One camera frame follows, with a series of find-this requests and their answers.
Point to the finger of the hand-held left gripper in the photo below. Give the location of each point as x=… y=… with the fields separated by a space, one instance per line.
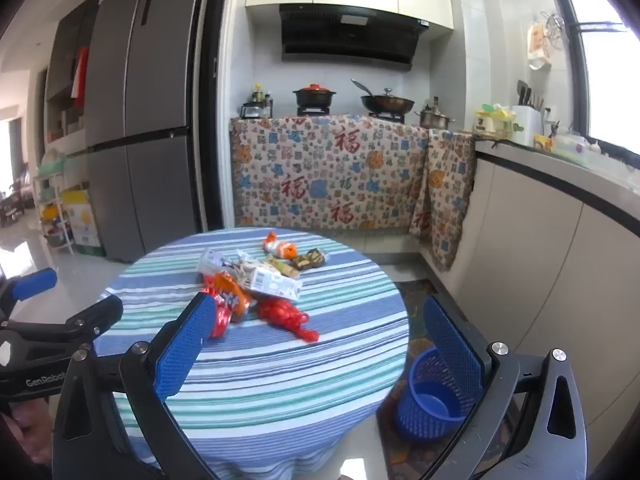
x=32 y=282
x=100 y=315

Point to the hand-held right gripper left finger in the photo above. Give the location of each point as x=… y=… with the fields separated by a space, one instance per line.
x=185 y=347

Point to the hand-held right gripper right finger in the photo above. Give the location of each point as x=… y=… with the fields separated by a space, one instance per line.
x=450 y=355

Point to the red gold-print packet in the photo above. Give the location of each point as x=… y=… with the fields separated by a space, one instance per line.
x=220 y=324

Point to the blue plastic basket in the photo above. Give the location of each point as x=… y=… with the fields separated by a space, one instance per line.
x=425 y=410

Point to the orange snack bag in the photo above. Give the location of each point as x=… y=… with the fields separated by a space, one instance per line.
x=232 y=294

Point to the clear plastic cartoon box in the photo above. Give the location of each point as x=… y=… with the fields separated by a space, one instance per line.
x=215 y=261

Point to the red wrapper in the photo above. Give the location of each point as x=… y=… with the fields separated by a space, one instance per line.
x=282 y=314

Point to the white printed snack packet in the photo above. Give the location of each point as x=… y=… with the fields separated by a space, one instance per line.
x=275 y=284

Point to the yellow green wrapper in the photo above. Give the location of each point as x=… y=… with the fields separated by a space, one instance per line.
x=282 y=266

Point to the orange white wrapper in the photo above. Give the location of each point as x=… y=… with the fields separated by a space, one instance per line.
x=279 y=246

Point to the dark gold wrapper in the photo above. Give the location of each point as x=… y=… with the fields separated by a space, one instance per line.
x=310 y=258

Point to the person's left hand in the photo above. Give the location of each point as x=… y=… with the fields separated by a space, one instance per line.
x=32 y=432

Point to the white storage rack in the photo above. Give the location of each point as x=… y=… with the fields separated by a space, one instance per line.
x=52 y=210

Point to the yellow cardboard box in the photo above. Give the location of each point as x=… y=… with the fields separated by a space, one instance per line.
x=82 y=220

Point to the blue striped tablecloth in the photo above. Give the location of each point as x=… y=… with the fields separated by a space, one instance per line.
x=280 y=375

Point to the beige lower cabinets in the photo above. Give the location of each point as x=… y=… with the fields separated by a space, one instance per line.
x=530 y=240

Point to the narrow patterned cloth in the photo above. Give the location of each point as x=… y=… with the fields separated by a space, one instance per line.
x=445 y=195

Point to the grey shelving unit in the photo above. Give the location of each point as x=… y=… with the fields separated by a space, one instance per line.
x=65 y=85

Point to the grey refrigerator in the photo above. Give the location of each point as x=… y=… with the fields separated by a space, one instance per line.
x=145 y=110

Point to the red hanging bag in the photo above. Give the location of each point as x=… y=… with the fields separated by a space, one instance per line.
x=80 y=77

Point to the large patterned cloth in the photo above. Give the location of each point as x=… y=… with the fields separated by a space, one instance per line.
x=325 y=175

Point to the small yellow box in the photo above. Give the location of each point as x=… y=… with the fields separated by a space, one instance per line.
x=544 y=144

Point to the steel pot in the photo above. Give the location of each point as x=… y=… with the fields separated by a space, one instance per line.
x=435 y=119

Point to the yellow green plastic container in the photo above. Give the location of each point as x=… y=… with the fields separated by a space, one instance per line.
x=492 y=120

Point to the white knife block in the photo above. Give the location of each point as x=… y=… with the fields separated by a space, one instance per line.
x=527 y=125

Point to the black condiment rack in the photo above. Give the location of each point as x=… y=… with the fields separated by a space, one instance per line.
x=255 y=109

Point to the wok with glass lid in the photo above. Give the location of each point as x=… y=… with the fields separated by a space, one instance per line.
x=387 y=104

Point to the black clay pot red lid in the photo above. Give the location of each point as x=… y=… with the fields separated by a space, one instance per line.
x=314 y=96

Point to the hanging patterned bag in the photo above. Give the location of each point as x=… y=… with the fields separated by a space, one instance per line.
x=539 y=45

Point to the black range hood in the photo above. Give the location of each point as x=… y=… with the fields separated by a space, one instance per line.
x=350 y=37

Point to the dark framed window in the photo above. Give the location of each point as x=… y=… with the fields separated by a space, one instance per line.
x=610 y=60

